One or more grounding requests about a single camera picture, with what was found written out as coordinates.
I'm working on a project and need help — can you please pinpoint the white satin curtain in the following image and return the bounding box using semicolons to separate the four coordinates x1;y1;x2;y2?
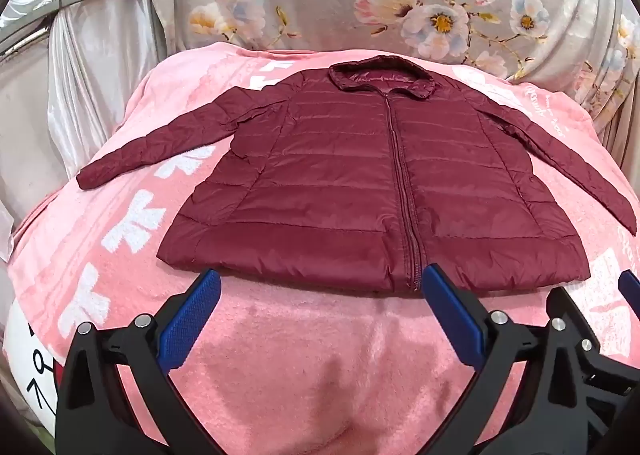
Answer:
0;0;171;246

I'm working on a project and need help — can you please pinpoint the maroon hooded puffer jacket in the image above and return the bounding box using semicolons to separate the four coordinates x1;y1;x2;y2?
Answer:
77;60;638;293

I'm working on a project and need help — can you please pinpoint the pink printed blanket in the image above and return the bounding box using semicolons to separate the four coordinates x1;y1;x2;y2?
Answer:
5;41;640;455

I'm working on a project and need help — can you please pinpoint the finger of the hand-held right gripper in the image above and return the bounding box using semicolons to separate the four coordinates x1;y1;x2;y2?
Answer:
618;270;640;308
547;286;601;351

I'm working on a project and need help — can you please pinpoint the beige pleated curtain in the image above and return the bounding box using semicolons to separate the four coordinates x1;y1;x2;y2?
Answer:
595;35;640;171

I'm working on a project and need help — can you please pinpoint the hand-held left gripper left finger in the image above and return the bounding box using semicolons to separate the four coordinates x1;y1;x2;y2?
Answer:
55;269;222;455

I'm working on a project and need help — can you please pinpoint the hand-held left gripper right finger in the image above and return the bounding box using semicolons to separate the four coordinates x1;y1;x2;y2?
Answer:
424;263;591;455

